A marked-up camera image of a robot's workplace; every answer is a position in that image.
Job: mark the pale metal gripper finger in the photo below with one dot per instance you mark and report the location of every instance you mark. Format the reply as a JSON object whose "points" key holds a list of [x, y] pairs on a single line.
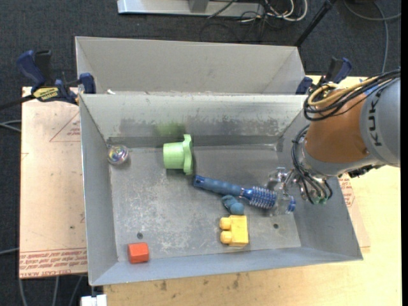
{"points": [[278, 191], [287, 205]]}

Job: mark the dark teal lumpy toy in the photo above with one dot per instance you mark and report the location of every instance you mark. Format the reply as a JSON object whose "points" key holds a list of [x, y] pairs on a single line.
{"points": [[233, 204]]}

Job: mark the blue brush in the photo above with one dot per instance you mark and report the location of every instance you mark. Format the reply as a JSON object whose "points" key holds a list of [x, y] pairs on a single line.
{"points": [[223, 188]]}

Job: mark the yellow toy building block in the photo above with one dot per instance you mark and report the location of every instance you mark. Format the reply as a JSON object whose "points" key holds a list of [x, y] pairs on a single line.
{"points": [[235, 230]]}

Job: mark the grey metal bin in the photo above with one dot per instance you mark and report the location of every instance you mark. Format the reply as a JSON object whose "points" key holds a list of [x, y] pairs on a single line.
{"points": [[178, 209]]}

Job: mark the light green flanged cylinder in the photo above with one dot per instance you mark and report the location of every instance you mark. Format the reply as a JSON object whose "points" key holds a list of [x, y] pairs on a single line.
{"points": [[177, 155]]}

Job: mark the orange-red cube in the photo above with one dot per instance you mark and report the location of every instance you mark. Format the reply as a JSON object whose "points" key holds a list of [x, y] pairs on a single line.
{"points": [[138, 252]]}

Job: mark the shiny iridescent ball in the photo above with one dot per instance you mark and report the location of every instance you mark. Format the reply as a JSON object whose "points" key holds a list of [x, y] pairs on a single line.
{"points": [[118, 154]]}

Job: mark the brown cardboard board red print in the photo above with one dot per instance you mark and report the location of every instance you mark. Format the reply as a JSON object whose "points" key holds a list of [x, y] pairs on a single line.
{"points": [[51, 186]]}

